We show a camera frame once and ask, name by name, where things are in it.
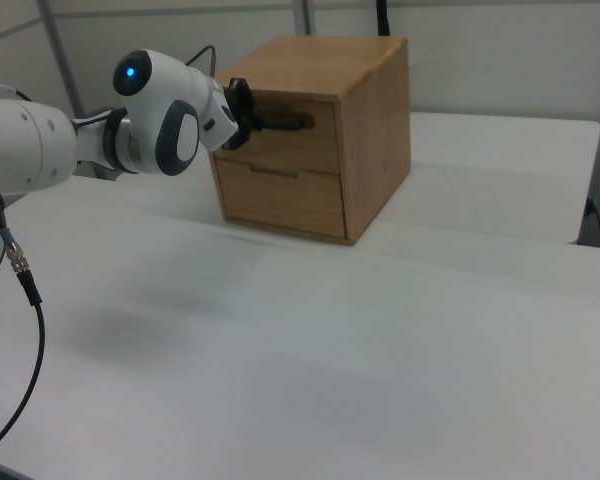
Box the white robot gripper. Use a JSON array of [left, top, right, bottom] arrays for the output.
[[201, 76, 262, 152]]

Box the wooden drawer with handle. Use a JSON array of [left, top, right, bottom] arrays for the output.
[[207, 86, 342, 177]]

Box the wooden drawer with notch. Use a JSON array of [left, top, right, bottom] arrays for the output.
[[214, 158, 349, 240]]

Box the wooden drawer cabinet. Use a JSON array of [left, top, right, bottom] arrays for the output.
[[207, 34, 412, 247]]

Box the thin grey wrist cable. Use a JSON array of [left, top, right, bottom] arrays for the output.
[[183, 45, 217, 77]]

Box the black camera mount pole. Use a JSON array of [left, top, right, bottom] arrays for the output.
[[375, 0, 393, 37]]

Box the grey partition frame post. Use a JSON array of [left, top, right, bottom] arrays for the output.
[[36, 0, 89, 122]]

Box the black cable with metal connector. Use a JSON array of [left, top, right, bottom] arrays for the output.
[[0, 173, 47, 459]]

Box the black cable at table edge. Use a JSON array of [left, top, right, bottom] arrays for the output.
[[585, 198, 600, 248]]

